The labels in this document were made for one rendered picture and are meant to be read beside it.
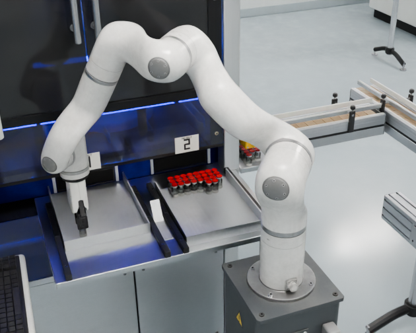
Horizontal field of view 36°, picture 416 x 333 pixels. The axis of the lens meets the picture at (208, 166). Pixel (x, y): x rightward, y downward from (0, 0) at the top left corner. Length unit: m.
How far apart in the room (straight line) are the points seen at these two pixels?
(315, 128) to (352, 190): 1.47
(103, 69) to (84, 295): 1.02
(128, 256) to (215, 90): 0.60
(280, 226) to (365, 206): 2.18
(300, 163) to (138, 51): 0.46
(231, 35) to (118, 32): 0.58
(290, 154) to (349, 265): 1.83
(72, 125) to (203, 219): 0.56
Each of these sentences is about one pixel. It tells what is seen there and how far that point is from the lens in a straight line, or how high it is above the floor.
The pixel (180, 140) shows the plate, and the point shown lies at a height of 1.04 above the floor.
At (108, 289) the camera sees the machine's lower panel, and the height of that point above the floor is 0.49.
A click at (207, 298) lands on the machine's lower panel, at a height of 0.32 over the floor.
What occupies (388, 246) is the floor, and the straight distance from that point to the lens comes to 3.48.
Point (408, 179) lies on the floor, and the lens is 4.11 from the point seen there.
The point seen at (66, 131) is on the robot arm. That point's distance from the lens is 1.69.
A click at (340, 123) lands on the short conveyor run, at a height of 0.93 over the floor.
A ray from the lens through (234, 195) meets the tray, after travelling 2.12.
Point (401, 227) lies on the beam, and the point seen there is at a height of 0.47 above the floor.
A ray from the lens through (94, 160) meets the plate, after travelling 2.08.
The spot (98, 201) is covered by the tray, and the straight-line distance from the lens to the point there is 2.13.
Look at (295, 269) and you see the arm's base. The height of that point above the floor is 0.94.
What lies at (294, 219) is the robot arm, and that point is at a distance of 1.61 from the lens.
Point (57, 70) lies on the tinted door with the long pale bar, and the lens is 1.96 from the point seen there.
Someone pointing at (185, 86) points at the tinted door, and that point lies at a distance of 2.08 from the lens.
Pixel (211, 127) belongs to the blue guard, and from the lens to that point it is 2.16.
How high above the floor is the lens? 2.00
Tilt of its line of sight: 29 degrees down
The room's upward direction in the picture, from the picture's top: 1 degrees counter-clockwise
